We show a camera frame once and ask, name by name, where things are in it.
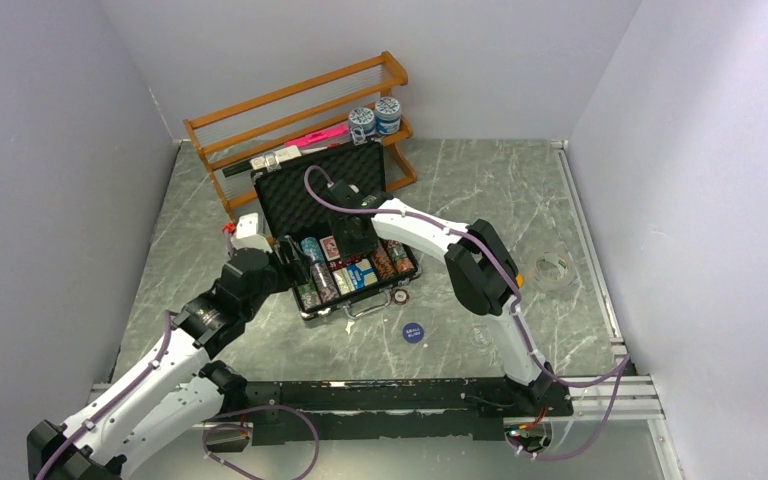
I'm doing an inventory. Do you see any black base frame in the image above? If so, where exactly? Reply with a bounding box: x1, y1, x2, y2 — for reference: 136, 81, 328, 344
218, 377, 573, 446

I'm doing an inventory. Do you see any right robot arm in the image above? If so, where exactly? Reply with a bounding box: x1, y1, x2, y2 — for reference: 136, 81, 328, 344
308, 190, 553, 415

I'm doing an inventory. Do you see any wooden shelf rack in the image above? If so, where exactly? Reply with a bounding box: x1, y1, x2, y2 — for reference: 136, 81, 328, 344
183, 51, 409, 221

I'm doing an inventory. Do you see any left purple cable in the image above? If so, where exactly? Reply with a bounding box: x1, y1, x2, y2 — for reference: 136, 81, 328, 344
32, 307, 180, 480

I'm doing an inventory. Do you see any purple cable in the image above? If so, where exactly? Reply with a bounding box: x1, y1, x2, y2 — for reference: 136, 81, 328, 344
303, 165, 632, 463
32, 307, 180, 480

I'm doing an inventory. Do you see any clear tape roll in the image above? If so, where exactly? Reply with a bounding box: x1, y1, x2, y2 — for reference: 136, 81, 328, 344
533, 251, 576, 291

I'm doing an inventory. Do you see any light blue chip stack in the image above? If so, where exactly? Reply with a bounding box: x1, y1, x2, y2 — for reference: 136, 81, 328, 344
300, 237, 326, 264

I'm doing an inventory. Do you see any pink highlighter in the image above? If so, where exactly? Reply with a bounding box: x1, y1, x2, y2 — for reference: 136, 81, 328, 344
284, 123, 350, 150

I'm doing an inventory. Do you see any single chip by handle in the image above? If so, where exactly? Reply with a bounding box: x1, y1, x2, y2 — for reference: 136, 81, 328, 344
392, 288, 410, 305

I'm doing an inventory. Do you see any brown orange chip stack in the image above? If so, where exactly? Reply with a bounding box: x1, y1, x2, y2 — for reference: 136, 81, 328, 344
370, 244, 397, 281

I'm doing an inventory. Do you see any green chip stack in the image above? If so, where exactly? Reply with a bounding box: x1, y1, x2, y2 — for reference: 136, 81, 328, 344
296, 282, 321, 311

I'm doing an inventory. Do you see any red playing card deck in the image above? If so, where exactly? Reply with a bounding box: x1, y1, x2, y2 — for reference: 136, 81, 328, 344
319, 236, 341, 261

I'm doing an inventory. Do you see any blue orange chip stack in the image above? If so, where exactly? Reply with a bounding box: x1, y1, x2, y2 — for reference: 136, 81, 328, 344
311, 262, 340, 303

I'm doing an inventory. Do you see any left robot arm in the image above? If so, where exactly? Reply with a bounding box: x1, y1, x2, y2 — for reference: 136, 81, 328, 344
27, 213, 292, 479

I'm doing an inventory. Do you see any red white chip stack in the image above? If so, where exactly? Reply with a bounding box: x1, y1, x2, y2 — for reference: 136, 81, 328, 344
386, 240, 416, 274

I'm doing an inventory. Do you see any blue tin left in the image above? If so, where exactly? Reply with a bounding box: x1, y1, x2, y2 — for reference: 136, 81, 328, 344
347, 107, 376, 142

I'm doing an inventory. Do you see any blue tin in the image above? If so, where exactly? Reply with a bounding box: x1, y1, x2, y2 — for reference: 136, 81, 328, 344
373, 96, 402, 136
347, 107, 376, 142

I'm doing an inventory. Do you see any black poker chip case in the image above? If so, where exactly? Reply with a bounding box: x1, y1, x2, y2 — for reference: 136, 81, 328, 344
251, 142, 421, 320

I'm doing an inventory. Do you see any blue tin right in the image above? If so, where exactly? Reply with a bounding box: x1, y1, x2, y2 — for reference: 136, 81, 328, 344
373, 96, 402, 136

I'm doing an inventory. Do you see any blue Texas Hold'em card deck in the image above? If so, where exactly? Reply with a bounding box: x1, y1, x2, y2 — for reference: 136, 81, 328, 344
332, 259, 379, 295

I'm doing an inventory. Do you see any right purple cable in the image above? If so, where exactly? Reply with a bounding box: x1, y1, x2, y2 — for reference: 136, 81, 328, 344
303, 165, 632, 463

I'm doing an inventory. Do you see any blue small blind button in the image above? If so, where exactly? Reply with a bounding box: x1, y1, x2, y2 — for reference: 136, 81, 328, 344
402, 322, 425, 344

